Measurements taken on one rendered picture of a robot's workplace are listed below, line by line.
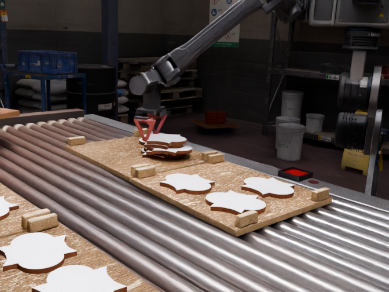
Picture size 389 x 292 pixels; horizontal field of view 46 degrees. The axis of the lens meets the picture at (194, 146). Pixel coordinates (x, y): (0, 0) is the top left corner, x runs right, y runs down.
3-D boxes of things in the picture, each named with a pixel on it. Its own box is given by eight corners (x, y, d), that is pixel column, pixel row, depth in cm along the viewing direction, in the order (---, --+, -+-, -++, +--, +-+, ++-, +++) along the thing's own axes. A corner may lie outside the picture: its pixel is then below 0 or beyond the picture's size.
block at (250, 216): (253, 219, 101) (253, 208, 101) (259, 222, 100) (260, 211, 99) (233, 226, 98) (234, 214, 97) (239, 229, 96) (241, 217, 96)
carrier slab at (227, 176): (223, 164, 148) (223, 159, 148) (331, 203, 118) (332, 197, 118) (131, 183, 126) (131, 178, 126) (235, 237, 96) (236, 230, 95)
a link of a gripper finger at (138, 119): (160, 139, 149) (161, 110, 147) (153, 143, 142) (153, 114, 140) (140, 137, 150) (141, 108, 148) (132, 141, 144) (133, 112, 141)
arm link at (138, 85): (183, 77, 143) (168, 55, 143) (168, 80, 132) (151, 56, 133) (156, 99, 148) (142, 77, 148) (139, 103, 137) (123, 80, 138)
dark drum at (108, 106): (96, 131, 595) (96, 63, 573) (126, 140, 557) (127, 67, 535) (57, 138, 552) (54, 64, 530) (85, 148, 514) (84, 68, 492)
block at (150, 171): (152, 174, 130) (152, 164, 129) (156, 175, 129) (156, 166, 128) (134, 177, 126) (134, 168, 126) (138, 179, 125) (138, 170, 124)
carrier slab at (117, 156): (148, 138, 179) (148, 134, 179) (220, 163, 149) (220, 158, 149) (64, 150, 157) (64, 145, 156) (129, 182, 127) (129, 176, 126)
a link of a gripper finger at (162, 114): (167, 134, 155) (168, 107, 153) (160, 139, 149) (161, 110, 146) (148, 132, 157) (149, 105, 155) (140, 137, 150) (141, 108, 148)
